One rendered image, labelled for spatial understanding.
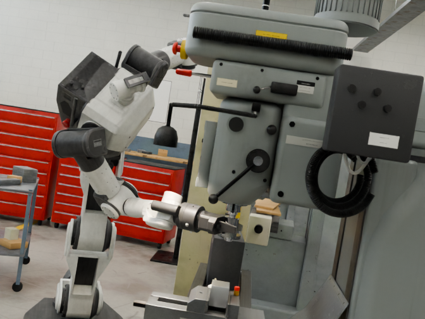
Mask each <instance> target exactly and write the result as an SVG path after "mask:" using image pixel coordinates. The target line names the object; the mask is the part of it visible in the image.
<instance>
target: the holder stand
mask: <svg viewBox="0 0 425 319"><path fill-rule="evenodd" d="M244 247H245V241H244V239H243V235H242V232H240V231H237V238H236V239H233V240H232V241H231V242H228V241H225V238H224V237H222V233H220V234H216V235H213V234H212V238H211V246H210V250H209V258H208V262H207V285H211V284H212V281H213V280H214V279H215V278H216V280H220V281H224V282H229V283H230V289H233V290H234V288H235V286H238V283H239V279H240V271H241V267H242V260H243V252H244Z"/></svg>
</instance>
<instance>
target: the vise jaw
mask: <svg viewBox="0 0 425 319"><path fill-rule="evenodd" d="M210 293H211V288H208V287H203V286H199V285H198V286H197V287H195V288H193V289H192V290H191V292H190V296H189V299H188V303H187V309H186V310H187V311H192V312H196V313H203V314H204V312H205V313H207V310H208V305H209V298H210Z"/></svg>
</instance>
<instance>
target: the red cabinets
mask: <svg viewBox="0 0 425 319"><path fill-rule="evenodd" d="M65 129H67V128H65V127H64V126H63V125H62V123H61V118H60V115H59V113H55V112H51V111H43V110H39V109H31V108H23V107H19V106H11V105H7V104H0V174H5V175H12V173H13V166H27V167H30V168H34V169H36V170H38V172H37V177H39V182H38V187H37V196H36V201H35V209H34V218H33V219H34V220H39V221H38V225H42V221H44V220H46V219H47V220H51V222H55V224H54V228H58V227H59V223H62V224H66V225H67V224H68V223H69V222H70V221H71V219H72V218H73V219H77V218H76V216H77V215H80V214H81V210H82V201H83V190H82V187H81V184H80V170H79V166H78V164H77V162H76V161H75V159H74V158H58V157H56V156H55V155H54V153H53V151H52V147H51V141H52V137H53V135H54V134H55V132H57V131H59V130H65ZM185 169H186V168H182V167H179V166H171V165H165V164H160V163H153V162H150V161H142V160H139V159H127V158H126V157H124V164H123V173H122V176H120V178H122V179H123V180H125V181H127V182H129V183H131V184H132V185H133V186H134V187H135V188H136V189H137V192H138V196H139V198H141V199H146V200H156V201H162V198H163V196H164V192H165V191H170V192H174V193H177V194H179V195H182V187H183V179H184V175H185ZM27 198H28V193H23V192H12V191H1V190H0V214H2V215H9V216H17V217H22V218H24V217H25V212H26V207H27ZM108 219H109V221H110V222H114V223H115V227H116V237H117V235H122V236H126V237H132V238H135V239H141V240H145V241H150V242H156V243H158V245H157V248H158V249H161V246H162V244H164V243H166V242H167V243H168V244H169V243H170V241H171V239H172V238H174V237H175V232H176V225H174V226H173V229H172V230H163V229H158V228H154V227H151V226H149V225H147V224H146V222H145V221H143V218H134V217H129V216H122V215H120V216H119V217H118V219H112V218H110V217H108Z"/></svg>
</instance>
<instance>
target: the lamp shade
mask: <svg viewBox="0 0 425 319"><path fill-rule="evenodd" d="M153 144H155V145H158V146H166V147H175V148H177V144H178V135H177V131H176V130H175V129H174V128H173V127H171V126H167V125H165V126H162V127H159V128H158V129H157V131H156V133H155V135H154V143H153Z"/></svg>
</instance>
